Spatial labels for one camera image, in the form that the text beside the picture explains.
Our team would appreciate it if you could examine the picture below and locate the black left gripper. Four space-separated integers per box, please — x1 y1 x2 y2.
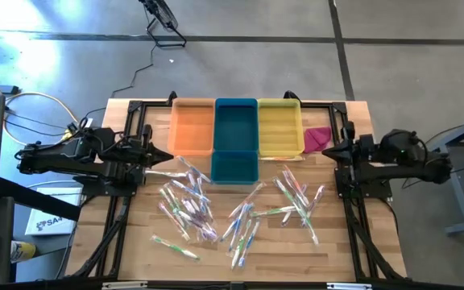
126 124 175 172

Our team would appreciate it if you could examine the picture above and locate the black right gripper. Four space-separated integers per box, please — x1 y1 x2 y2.
321 122 376 167

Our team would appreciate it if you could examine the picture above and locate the blue toothbrush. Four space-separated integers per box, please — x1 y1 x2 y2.
195 176 215 222
169 179 212 204
220 203 249 243
237 217 262 269
175 155 213 184
227 202 255 254

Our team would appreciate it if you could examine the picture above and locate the green toothbrush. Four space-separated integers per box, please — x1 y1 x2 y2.
150 234 201 262
158 187 179 213
250 205 298 218
230 218 253 271
296 201 321 246
165 183 187 218
271 176 312 221

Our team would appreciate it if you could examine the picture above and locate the red toothbrush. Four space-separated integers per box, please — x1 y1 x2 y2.
157 201 192 242
282 164 310 207

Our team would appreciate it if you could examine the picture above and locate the wrapped white toothbrush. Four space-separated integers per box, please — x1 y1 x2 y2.
142 168 189 179

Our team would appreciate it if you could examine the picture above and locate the magenta cloth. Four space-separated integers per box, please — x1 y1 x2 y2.
302 126 334 155

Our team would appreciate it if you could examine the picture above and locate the orange plastic bin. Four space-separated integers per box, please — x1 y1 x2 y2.
166 97 217 158

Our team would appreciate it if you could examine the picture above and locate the wrapped pink toothbrush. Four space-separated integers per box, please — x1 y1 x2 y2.
304 184 326 221

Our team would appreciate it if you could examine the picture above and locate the wrapped orange toothbrush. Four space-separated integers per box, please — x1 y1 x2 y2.
259 155 305 162
226 181 266 221

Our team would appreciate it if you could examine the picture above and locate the yellow plastic bin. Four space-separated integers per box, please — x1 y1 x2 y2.
256 97 306 159

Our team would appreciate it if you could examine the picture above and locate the small teal plastic bin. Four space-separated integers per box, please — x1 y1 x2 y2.
209 150 260 185

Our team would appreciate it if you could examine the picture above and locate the large teal plastic bin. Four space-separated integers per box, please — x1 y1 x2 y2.
213 97 260 153

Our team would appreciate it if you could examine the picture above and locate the white printed box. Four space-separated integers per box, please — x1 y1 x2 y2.
24 187 83 237

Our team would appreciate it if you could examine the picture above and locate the blue-grey metal table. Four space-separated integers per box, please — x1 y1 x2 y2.
431 110 464 237

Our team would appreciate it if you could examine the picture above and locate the black beam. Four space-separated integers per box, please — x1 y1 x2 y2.
0 176 83 222

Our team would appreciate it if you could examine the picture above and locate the black floor fan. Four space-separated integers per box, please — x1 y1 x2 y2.
138 0 188 48

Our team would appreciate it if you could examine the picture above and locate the yellow can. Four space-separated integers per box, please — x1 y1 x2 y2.
10 240 38 263

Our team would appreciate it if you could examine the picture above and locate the black floor cable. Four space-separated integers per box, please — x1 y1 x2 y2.
81 43 156 122

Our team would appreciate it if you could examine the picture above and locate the silver bracket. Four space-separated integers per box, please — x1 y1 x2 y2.
326 282 373 290
101 281 148 290

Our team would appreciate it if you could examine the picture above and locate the yellow cable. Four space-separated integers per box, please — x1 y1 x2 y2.
2 91 82 146

